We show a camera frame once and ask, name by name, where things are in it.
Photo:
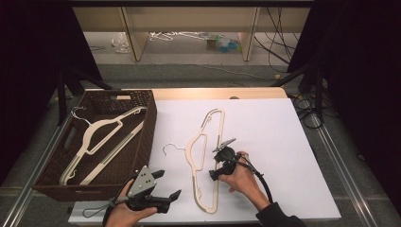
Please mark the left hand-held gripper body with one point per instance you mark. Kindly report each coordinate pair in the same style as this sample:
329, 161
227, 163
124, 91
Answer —
143, 183

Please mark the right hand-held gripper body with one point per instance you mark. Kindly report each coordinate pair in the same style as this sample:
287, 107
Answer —
227, 156

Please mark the cream plastic clothes hanger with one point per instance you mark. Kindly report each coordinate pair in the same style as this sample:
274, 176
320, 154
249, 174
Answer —
117, 149
90, 130
189, 154

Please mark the brown woven basket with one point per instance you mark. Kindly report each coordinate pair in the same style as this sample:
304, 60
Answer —
50, 164

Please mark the person's right hand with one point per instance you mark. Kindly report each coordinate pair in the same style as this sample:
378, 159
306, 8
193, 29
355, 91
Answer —
242, 179

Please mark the person's left hand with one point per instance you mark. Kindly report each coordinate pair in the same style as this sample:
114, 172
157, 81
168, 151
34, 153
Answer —
123, 217

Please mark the white table sheet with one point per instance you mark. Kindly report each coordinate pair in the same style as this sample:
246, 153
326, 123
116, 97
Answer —
277, 132

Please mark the pile of colourful plastic things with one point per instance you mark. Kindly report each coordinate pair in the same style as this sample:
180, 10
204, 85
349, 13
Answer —
225, 44

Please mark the black metal stand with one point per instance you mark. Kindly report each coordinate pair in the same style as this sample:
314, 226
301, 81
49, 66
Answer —
319, 91
62, 94

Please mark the clear plastic bag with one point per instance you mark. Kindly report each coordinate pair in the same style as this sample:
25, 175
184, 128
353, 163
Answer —
121, 42

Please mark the beige desk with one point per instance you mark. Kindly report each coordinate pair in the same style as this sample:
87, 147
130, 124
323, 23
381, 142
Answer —
189, 19

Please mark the black curtain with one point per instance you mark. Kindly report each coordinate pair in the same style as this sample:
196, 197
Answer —
362, 78
28, 63

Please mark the metal floor rail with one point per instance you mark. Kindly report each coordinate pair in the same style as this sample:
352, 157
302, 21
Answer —
346, 176
23, 201

